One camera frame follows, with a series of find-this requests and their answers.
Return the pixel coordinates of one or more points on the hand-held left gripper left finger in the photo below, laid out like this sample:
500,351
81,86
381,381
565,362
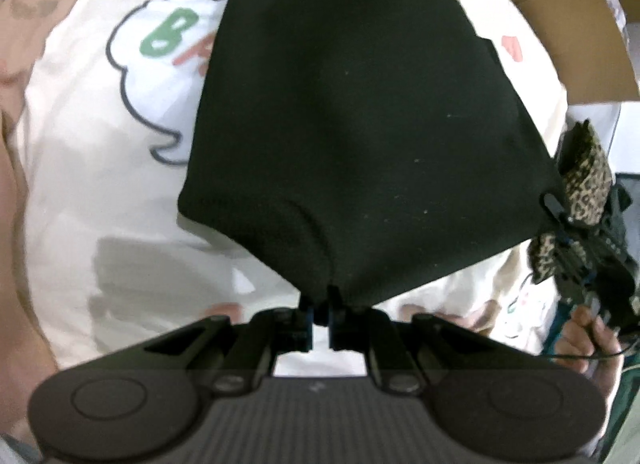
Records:
306,329

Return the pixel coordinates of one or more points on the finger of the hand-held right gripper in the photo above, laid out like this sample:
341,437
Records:
552,206

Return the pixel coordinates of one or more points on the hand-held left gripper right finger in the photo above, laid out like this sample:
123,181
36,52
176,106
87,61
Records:
334,329

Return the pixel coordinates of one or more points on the black bear-print hoodie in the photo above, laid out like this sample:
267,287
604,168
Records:
360,118

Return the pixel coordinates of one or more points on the person's right hand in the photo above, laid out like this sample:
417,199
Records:
595,349

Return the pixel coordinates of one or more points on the leopard print garment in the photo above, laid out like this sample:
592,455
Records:
587,178

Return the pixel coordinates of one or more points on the brown cardboard box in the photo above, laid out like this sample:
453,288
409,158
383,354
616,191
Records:
565,18

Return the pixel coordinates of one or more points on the cream bear-print blanket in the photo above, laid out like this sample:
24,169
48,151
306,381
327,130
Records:
100,143

